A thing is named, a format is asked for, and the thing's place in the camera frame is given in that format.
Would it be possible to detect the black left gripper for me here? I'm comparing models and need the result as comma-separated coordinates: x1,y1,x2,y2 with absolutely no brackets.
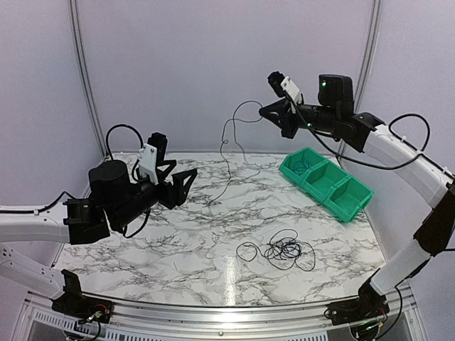
112,160,198,230

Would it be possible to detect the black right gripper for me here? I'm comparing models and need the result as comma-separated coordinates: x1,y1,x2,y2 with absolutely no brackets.
260,97,340,139

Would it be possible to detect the black wire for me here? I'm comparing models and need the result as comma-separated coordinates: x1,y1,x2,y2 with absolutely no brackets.
208,101,266,207

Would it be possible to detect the blue wire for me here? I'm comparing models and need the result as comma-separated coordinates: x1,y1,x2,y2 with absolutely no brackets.
288,158,312,175

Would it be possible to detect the black cable bundle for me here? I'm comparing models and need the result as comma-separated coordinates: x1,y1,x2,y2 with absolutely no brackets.
235,229,317,274

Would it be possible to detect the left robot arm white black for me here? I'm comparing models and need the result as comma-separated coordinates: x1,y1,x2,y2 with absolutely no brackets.
1,160,198,320

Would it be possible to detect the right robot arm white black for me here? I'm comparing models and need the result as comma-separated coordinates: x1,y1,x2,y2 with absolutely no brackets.
259,71,454,325

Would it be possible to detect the green three-compartment plastic bin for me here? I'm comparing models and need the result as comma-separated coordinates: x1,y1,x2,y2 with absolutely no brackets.
279,147,374,222

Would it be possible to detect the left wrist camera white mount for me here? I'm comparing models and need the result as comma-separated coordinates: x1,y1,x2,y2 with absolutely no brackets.
136,132,168,185

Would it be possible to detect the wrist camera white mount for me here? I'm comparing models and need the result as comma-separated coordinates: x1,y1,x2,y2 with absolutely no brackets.
267,71,304,104
136,132,168,185

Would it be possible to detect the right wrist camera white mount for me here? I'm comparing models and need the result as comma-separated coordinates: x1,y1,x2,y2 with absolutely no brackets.
267,71,304,104

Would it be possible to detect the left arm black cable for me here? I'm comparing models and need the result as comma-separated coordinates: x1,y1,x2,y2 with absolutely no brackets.
105,124,145,161

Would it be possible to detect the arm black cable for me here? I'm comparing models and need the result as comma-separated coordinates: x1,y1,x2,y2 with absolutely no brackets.
294,102,433,171
105,124,145,161

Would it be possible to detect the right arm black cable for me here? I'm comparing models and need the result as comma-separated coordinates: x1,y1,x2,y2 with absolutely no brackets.
294,102,433,171

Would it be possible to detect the right aluminium frame post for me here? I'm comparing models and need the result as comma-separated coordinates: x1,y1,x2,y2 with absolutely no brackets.
336,0,384,161

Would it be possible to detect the aluminium frame post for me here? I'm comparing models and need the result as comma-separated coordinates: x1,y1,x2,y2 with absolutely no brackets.
68,0,107,158
336,0,384,161

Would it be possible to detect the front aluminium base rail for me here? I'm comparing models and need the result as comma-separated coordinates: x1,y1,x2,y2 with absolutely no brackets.
12,286,427,340

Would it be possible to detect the left aluminium frame post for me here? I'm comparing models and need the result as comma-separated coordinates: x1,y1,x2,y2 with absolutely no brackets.
68,0,107,158

